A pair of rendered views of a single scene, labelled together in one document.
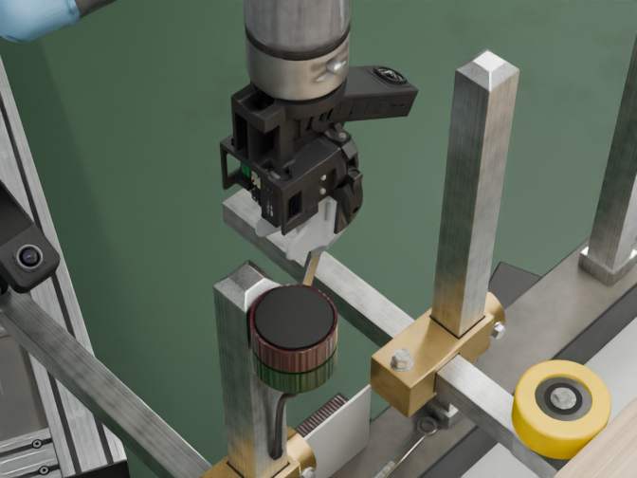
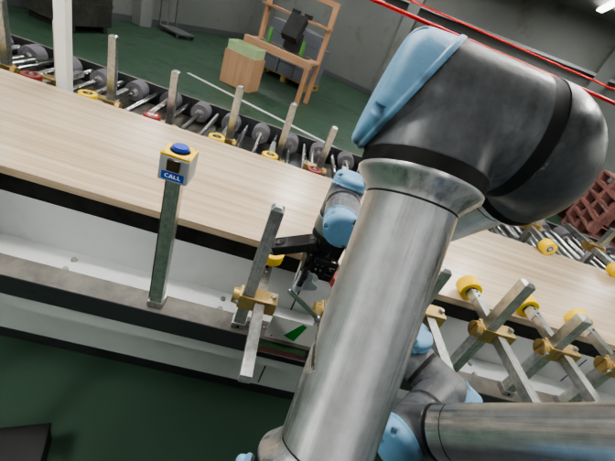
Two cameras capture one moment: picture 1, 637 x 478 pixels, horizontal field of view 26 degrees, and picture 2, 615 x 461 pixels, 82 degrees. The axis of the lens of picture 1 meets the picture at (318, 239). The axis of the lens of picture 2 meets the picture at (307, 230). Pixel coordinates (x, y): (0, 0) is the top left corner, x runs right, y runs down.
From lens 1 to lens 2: 1.46 m
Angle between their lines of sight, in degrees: 94
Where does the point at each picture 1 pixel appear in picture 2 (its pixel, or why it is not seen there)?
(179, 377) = not seen: outside the picture
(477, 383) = (263, 284)
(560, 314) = (186, 307)
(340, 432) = (282, 325)
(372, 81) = (290, 240)
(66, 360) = not seen: hidden behind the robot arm
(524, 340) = (202, 313)
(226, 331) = not seen: hidden behind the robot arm
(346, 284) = (256, 324)
